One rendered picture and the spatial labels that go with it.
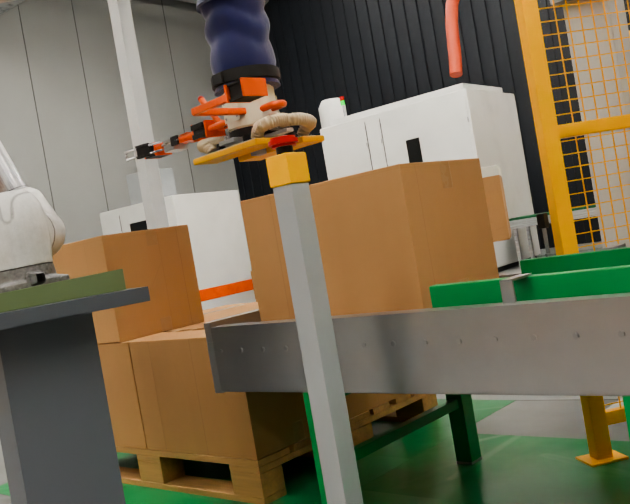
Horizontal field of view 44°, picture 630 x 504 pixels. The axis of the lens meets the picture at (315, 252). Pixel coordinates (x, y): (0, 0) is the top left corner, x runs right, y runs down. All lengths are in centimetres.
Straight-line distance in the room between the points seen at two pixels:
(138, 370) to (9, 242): 88
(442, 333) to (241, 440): 100
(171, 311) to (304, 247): 142
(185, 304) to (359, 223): 125
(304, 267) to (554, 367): 57
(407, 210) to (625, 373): 69
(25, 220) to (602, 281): 147
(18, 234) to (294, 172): 84
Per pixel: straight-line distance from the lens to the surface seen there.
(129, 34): 633
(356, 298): 211
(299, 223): 175
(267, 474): 257
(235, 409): 255
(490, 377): 174
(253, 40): 257
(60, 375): 221
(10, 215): 226
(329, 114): 1147
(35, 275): 220
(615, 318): 158
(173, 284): 312
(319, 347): 177
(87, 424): 225
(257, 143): 237
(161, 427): 290
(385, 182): 201
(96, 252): 301
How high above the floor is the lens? 80
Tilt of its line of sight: 1 degrees down
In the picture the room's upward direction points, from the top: 10 degrees counter-clockwise
